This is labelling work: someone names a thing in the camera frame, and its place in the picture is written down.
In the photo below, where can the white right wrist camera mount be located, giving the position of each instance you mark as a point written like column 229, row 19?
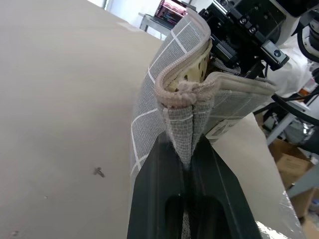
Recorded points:
column 302, row 8

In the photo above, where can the grey metal stand leg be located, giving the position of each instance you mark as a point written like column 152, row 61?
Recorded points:
column 281, row 129

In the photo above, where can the white plastic sheet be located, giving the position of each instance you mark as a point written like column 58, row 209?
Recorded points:
column 291, row 74

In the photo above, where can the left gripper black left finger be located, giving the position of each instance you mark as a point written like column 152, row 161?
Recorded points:
column 154, row 189

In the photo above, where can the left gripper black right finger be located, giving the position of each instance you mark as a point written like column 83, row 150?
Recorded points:
column 219, row 194

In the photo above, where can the cream perforated plastic piece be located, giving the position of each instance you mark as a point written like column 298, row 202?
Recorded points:
column 194, row 67

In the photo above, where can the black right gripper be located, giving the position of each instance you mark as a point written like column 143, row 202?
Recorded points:
column 249, row 22

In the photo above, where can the grey plaid fabric pouch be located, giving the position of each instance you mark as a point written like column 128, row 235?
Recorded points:
column 154, row 87

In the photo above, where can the brown cardboard box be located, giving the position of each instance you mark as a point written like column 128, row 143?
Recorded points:
column 291, row 161

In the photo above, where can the computer monitor with code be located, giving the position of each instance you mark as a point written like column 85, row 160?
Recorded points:
column 170, row 8

